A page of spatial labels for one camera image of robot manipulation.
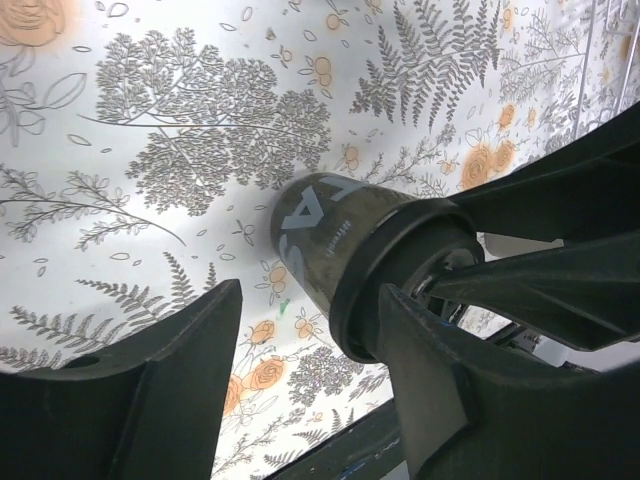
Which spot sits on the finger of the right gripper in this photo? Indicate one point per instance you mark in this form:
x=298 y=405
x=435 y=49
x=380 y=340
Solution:
x=585 y=296
x=588 y=187

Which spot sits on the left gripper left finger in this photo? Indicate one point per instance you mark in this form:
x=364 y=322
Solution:
x=147 y=407

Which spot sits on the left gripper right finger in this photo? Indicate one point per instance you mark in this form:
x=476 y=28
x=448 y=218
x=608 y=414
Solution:
x=470 y=410

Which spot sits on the black coffee cup lid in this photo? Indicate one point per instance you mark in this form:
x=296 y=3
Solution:
x=402 y=249

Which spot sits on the black coffee cup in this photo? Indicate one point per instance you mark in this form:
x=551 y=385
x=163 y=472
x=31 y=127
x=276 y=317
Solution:
x=330 y=231

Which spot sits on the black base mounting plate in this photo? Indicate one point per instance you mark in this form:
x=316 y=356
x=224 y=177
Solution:
x=370 y=448

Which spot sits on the floral tablecloth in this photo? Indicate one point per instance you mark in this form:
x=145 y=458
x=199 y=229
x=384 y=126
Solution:
x=143 y=142

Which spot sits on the white wire dish rack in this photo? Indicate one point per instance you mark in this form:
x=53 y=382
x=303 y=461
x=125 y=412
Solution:
x=609 y=81

